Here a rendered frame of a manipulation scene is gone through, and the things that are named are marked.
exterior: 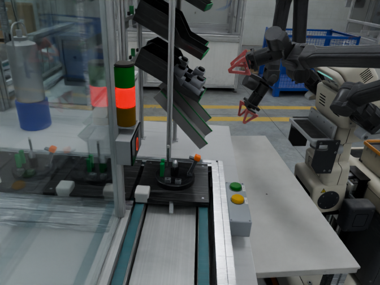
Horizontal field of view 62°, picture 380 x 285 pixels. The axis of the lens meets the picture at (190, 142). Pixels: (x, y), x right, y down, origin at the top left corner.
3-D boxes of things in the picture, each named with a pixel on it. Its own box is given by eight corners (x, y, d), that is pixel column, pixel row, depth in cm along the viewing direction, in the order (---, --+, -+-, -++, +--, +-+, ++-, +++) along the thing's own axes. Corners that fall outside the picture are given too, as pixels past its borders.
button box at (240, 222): (242, 196, 116) (244, 182, 113) (249, 237, 97) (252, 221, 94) (223, 195, 116) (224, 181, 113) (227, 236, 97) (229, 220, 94)
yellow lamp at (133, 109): (137, 120, 83) (137, 102, 81) (134, 128, 79) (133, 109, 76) (119, 119, 83) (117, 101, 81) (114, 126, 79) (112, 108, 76)
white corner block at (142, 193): (150, 195, 105) (150, 185, 103) (148, 203, 101) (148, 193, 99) (136, 194, 105) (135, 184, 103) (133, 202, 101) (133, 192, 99)
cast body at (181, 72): (182, 83, 126) (190, 68, 123) (180, 86, 122) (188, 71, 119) (164, 73, 126) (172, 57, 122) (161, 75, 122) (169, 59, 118)
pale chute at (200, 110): (204, 122, 153) (211, 117, 151) (199, 133, 141) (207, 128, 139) (166, 78, 147) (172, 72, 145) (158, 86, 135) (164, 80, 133)
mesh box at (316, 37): (318, 82, 605) (331, 28, 560) (344, 97, 529) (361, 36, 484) (256, 81, 587) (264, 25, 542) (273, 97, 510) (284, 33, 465)
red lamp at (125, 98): (137, 102, 81) (136, 83, 79) (133, 109, 76) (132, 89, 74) (117, 100, 81) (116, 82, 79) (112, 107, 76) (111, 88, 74)
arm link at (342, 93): (363, 117, 111) (370, 104, 111) (346, 100, 107) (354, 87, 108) (342, 116, 119) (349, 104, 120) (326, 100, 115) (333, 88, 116)
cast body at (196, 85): (201, 95, 125) (210, 80, 122) (197, 98, 122) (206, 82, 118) (184, 83, 126) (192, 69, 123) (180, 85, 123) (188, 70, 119)
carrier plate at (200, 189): (207, 168, 122) (207, 163, 121) (208, 207, 101) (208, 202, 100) (146, 164, 123) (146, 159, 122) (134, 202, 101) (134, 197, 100)
